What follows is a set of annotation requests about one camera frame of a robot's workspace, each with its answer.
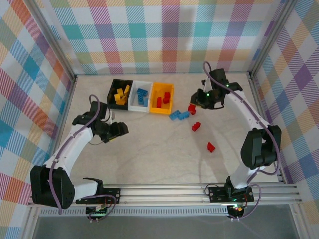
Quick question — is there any black circuit board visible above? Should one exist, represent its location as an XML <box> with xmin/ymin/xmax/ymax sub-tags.
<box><xmin>85</xmin><ymin>203</ymin><xmax>111</xmax><ymax>218</ymax></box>
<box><xmin>228</xmin><ymin>203</ymin><xmax>245</xmax><ymax>215</ymax></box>

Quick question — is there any aluminium frame leg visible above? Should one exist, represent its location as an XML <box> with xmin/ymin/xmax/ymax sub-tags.
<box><xmin>290</xmin><ymin>204</ymin><xmax>309</xmax><ymax>239</ymax></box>
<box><xmin>21</xmin><ymin>206</ymin><xmax>42</xmax><ymax>239</ymax></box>

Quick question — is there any yellow plastic bin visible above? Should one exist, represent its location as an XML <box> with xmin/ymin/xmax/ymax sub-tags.
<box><xmin>149</xmin><ymin>82</ymin><xmax>175</xmax><ymax>115</ymax></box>

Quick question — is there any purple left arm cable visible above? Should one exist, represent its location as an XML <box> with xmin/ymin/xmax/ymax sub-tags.
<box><xmin>49</xmin><ymin>94</ymin><xmax>117</xmax><ymax>221</ymax></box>

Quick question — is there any aluminium mounting rail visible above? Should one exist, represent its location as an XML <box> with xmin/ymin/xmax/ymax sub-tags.
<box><xmin>26</xmin><ymin>183</ymin><xmax>303</xmax><ymax>207</ymax></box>

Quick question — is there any aluminium side frame rail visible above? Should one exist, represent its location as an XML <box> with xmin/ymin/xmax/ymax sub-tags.
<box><xmin>248</xmin><ymin>71</ymin><xmax>287</xmax><ymax>185</ymax></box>
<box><xmin>43</xmin><ymin>76</ymin><xmax>78</xmax><ymax>187</ymax></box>

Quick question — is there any aluminium frame post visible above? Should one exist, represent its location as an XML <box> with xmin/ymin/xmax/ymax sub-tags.
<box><xmin>23</xmin><ymin>0</ymin><xmax>78</xmax><ymax>84</ymax></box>
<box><xmin>248</xmin><ymin>0</ymin><xmax>300</xmax><ymax>78</ymax></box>

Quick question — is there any black plastic bin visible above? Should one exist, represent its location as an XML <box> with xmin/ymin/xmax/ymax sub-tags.
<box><xmin>107</xmin><ymin>79</ymin><xmax>134</xmax><ymax>111</ymax></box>

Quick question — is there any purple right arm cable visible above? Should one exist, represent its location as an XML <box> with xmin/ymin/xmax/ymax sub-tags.
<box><xmin>203</xmin><ymin>61</ymin><xmax>282</xmax><ymax>221</ymax></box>

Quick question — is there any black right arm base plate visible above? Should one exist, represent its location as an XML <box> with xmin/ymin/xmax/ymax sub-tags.
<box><xmin>208</xmin><ymin>186</ymin><xmax>254</xmax><ymax>203</ymax></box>

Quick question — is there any grey slotted cable duct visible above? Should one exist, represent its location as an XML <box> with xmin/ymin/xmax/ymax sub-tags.
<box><xmin>39</xmin><ymin>208</ymin><xmax>230</xmax><ymax>217</ymax></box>

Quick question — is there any white plastic bin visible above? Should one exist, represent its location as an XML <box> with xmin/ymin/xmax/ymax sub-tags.
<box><xmin>128</xmin><ymin>80</ymin><xmax>153</xmax><ymax>113</ymax></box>

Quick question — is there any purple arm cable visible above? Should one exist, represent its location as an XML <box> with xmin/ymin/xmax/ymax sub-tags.
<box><xmin>203</xmin><ymin>61</ymin><xmax>282</xmax><ymax>221</ymax></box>
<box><xmin>49</xmin><ymin>94</ymin><xmax>117</xmax><ymax>221</ymax></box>

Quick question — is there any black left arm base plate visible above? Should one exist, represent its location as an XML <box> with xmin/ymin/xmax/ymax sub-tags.
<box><xmin>76</xmin><ymin>188</ymin><xmax>121</xmax><ymax>205</ymax></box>

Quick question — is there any plaid backdrop cloth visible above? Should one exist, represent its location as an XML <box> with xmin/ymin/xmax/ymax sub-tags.
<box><xmin>39</xmin><ymin>0</ymin><xmax>290</xmax><ymax>74</ymax></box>
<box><xmin>0</xmin><ymin>0</ymin><xmax>75</xmax><ymax>239</ymax></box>
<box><xmin>251</xmin><ymin>0</ymin><xmax>319</xmax><ymax>239</ymax></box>

